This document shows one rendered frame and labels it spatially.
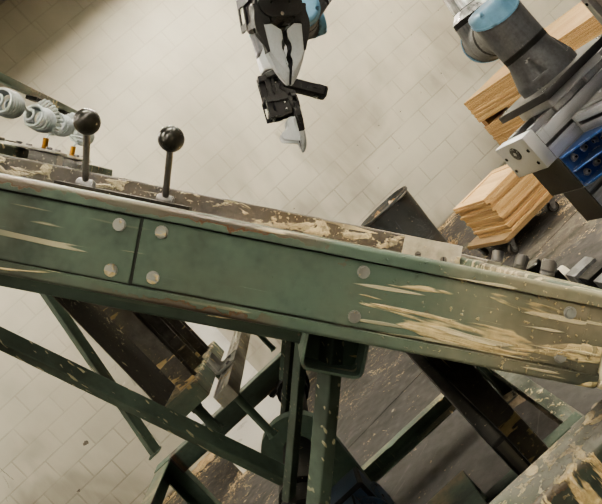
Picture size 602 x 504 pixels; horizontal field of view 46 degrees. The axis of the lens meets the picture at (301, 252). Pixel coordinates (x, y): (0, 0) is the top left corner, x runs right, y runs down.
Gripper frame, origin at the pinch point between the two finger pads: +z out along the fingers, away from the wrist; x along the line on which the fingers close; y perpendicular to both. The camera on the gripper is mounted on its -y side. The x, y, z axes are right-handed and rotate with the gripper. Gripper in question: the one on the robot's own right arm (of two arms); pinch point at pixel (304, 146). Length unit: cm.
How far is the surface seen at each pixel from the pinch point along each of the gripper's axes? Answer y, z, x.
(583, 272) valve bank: -35, 45, 49
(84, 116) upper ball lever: 46, 1, 74
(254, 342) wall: -17, 87, -488
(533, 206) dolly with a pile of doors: -188, 33, -238
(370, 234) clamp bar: -0.9, 26.4, 31.7
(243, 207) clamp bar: 22.9, 13.9, 28.8
